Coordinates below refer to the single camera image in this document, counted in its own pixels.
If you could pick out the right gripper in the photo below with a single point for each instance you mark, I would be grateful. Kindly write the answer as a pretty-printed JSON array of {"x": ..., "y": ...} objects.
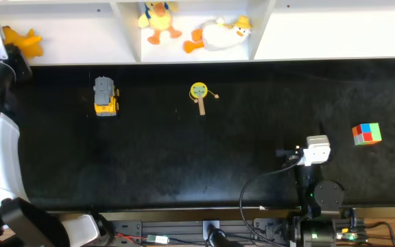
[{"x": 286, "y": 154}]

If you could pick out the many-coloured puzzle cube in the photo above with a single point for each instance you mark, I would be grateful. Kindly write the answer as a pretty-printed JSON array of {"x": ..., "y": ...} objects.
[{"x": 367, "y": 134}]

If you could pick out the yellow rattle drum toy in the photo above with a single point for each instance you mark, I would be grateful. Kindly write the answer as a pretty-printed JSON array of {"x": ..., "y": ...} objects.
[{"x": 198, "y": 91}]

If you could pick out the grey and yellow toy truck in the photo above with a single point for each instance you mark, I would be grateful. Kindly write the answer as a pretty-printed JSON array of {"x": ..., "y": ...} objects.
[{"x": 105, "y": 96}]

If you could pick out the yellow rubber duck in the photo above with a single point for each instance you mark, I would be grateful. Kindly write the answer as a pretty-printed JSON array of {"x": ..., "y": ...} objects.
[{"x": 27, "y": 43}]

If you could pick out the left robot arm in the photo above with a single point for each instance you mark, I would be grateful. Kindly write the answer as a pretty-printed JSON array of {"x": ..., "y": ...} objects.
[{"x": 2, "y": 154}]

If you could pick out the white plush duck yellow hat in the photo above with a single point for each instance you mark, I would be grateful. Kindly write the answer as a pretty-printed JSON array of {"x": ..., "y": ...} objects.
[{"x": 219, "y": 36}]

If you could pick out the white shelf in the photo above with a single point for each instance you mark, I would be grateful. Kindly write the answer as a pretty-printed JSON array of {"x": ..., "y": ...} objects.
[{"x": 81, "y": 41}]

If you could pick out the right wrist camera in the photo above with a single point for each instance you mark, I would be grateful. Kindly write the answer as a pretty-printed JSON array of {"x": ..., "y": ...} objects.
[{"x": 315, "y": 151}]

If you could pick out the mounting rail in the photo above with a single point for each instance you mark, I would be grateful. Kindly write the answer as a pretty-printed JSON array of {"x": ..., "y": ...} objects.
[{"x": 183, "y": 233}]

